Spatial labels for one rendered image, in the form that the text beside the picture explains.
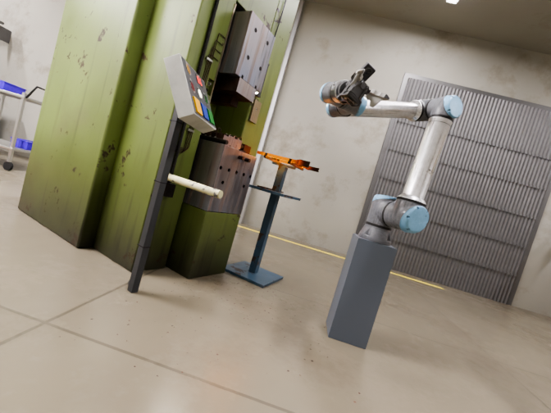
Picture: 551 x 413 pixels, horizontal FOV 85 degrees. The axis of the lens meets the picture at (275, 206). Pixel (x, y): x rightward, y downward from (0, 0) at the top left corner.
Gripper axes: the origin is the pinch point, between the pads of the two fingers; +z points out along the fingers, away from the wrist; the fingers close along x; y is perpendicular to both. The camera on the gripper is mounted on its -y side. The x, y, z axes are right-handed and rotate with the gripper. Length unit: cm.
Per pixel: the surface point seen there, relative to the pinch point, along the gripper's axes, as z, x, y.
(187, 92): -52, 49, 40
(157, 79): -116, 67, 40
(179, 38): -111, 68, 13
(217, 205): -98, -6, 84
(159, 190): -63, 34, 87
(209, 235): -95, -12, 105
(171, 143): -67, 41, 64
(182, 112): -51, 46, 48
